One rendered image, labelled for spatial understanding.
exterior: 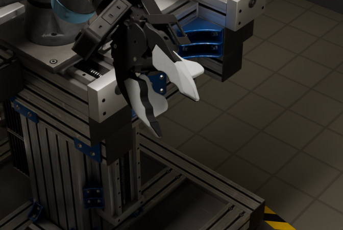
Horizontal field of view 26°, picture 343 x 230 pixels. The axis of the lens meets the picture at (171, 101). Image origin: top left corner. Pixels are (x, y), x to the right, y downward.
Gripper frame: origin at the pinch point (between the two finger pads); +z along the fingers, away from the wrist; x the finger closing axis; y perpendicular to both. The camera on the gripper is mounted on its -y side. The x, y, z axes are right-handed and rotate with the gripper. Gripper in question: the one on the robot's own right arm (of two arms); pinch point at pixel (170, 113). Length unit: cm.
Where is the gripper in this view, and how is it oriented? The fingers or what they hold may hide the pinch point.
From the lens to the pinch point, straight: 97.4
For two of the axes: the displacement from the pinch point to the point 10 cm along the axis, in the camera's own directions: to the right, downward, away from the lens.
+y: 6.9, -0.9, 7.2
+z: 4.7, 8.2, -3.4
